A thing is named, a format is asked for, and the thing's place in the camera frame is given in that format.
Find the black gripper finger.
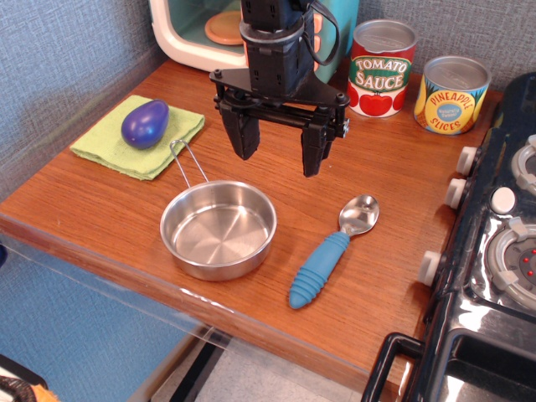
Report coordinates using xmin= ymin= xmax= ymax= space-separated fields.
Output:
xmin=219 ymin=100 xmax=260 ymax=160
xmin=301 ymin=109 xmax=335 ymax=178

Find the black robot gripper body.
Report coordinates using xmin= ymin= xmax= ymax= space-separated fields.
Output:
xmin=210 ymin=28 xmax=349 ymax=138

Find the purple toy eggplant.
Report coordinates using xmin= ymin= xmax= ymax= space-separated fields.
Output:
xmin=121 ymin=100 xmax=170 ymax=150

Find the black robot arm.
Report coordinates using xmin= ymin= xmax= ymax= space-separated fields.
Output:
xmin=209 ymin=1 xmax=349 ymax=177

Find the small steel pot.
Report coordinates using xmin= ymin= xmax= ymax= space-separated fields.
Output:
xmin=159 ymin=139 xmax=278 ymax=282

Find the teal toy microwave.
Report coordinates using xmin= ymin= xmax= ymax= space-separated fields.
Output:
xmin=149 ymin=1 xmax=359 ymax=83

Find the tomato sauce can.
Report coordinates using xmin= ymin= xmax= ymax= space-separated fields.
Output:
xmin=348 ymin=19 xmax=418 ymax=118

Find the pineapple slices can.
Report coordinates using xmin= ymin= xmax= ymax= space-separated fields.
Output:
xmin=414 ymin=55 xmax=492 ymax=136

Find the green folded cloth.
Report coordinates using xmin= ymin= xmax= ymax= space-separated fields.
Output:
xmin=70 ymin=95 xmax=205 ymax=180

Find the black toy stove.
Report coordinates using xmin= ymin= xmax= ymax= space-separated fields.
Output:
xmin=363 ymin=73 xmax=535 ymax=401

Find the spoon with blue handle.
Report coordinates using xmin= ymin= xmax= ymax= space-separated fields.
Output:
xmin=289 ymin=194 xmax=379 ymax=309

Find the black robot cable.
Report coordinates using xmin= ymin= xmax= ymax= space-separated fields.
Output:
xmin=292 ymin=0 xmax=343 ymax=68

